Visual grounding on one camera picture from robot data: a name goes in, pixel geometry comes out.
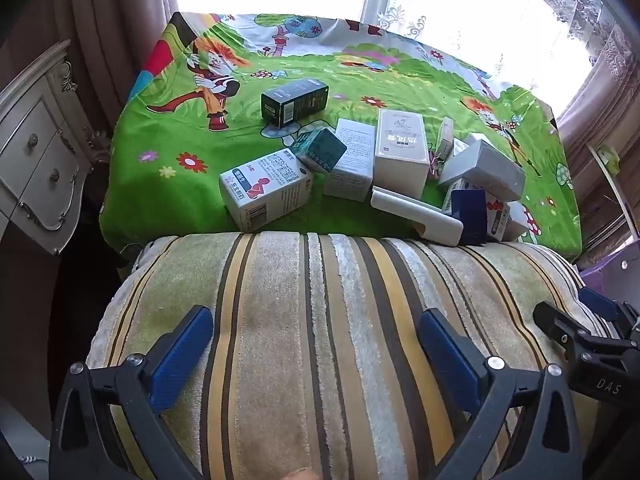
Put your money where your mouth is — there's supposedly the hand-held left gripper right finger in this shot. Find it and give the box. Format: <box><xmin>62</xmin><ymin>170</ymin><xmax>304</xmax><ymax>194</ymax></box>
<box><xmin>419</xmin><ymin>308</ymin><xmax>583</xmax><ymax>480</ymax></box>

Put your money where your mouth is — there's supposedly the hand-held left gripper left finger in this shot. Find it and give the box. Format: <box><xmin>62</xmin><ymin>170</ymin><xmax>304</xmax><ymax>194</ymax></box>
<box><xmin>50</xmin><ymin>305</ymin><xmax>216</xmax><ymax>480</ymax></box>

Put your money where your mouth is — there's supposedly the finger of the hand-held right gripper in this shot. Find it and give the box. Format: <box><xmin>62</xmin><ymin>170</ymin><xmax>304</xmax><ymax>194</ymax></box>
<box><xmin>532</xmin><ymin>301</ymin><xmax>621</xmax><ymax>361</ymax></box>
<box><xmin>578</xmin><ymin>286</ymin><xmax>640</xmax><ymax>331</ymax></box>

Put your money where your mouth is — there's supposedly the purple storage box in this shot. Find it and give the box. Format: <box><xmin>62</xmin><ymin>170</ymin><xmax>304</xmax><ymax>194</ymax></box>
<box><xmin>575</xmin><ymin>250</ymin><xmax>640</xmax><ymax>311</ymax></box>

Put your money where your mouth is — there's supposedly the small white box red print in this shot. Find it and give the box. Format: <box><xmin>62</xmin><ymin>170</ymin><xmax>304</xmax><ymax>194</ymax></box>
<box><xmin>485</xmin><ymin>199</ymin><xmax>530</xmax><ymax>242</ymax></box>

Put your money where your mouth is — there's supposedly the grey box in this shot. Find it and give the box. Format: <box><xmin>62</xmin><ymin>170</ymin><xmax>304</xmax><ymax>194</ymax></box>
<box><xmin>438</xmin><ymin>139</ymin><xmax>527</xmax><ymax>202</ymax></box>

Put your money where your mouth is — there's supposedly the white box with red figure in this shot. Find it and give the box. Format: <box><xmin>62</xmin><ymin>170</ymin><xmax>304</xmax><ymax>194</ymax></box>
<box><xmin>219</xmin><ymin>151</ymin><xmax>315</xmax><ymax>233</ymax></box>

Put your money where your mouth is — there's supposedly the tall beige carton box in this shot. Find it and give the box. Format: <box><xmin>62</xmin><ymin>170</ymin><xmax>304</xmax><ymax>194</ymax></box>
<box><xmin>374</xmin><ymin>108</ymin><xmax>431</xmax><ymax>198</ymax></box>

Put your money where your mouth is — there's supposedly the white box with text panel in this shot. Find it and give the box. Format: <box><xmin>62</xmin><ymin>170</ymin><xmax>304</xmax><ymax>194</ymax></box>
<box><xmin>323</xmin><ymin>118</ymin><xmax>377</xmax><ymax>203</ymax></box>

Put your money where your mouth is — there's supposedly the teal patterned box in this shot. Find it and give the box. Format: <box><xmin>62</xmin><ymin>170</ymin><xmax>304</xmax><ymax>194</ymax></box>
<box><xmin>290</xmin><ymin>127</ymin><xmax>348</xmax><ymax>175</ymax></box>

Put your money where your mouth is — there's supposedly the black carton box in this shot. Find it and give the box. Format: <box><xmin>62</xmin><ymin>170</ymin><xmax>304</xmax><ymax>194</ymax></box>
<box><xmin>260</xmin><ymin>78</ymin><xmax>329</xmax><ymax>127</ymax></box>

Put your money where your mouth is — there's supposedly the white curved shelf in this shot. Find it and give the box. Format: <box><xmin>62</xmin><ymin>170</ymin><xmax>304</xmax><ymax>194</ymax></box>
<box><xmin>587</xmin><ymin>142</ymin><xmax>640</xmax><ymax>241</ymax></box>

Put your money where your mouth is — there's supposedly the striped plush blanket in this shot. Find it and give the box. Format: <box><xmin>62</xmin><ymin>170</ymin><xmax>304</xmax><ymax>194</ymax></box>
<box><xmin>85</xmin><ymin>231</ymin><xmax>626</xmax><ymax>480</ymax></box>

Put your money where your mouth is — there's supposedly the dark blue box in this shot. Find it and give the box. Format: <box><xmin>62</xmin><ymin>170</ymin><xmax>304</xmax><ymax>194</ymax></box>
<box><xmin>442</xmin><ymin>188</ymin><xmax>488</xmax><ymax>246</ymax></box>

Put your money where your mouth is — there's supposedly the long white box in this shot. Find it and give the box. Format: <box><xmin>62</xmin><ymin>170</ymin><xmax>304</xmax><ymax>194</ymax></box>
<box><xmin>370</xmin><ymin>185</ymin><xmax>465</xmax><ymax>247</ymax></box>

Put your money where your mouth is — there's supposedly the green packet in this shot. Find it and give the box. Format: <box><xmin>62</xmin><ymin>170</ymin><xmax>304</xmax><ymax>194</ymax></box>
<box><xmin>597</xmin><ymin>144</ymin><xmax>621</xmax><ymax>176</ymax></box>

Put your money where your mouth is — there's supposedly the green cartoon printed bed sheet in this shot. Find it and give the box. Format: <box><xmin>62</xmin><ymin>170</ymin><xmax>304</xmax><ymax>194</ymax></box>
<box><xmin>98</xmin><ymin>10</ymin><xmax>583</xmax><ymax>263</ymax></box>

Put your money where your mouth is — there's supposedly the pink drape curtain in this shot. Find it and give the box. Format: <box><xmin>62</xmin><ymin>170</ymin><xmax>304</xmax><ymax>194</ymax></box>
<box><xmin>555</xmin><ymin>45</ymin><xmax>640</xmax><ymax>161</ymax></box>
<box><xmin>0</xmin><ymin>0</ymin><xmax>186</xmax><ymax>136</ymax></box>

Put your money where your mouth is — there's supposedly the narrow beige box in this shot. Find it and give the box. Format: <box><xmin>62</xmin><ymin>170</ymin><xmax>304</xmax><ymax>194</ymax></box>
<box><xmin>434</xmin><ymin>117</ymin><xmax>455</xmax><ymax>161</ymax></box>

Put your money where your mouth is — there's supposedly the white carved dresser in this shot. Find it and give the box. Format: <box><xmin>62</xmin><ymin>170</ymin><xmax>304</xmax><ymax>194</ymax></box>
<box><xmin>0</xmin><ymin>39</ymin><xmax>112</xmax><ymax>256</ymax></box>

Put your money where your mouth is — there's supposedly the white lace curtain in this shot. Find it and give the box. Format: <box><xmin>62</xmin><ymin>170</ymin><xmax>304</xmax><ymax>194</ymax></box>
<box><xmin>345</xmin><ymin>0</ymin><xmax>640</xmax><ymax>66</ymax></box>

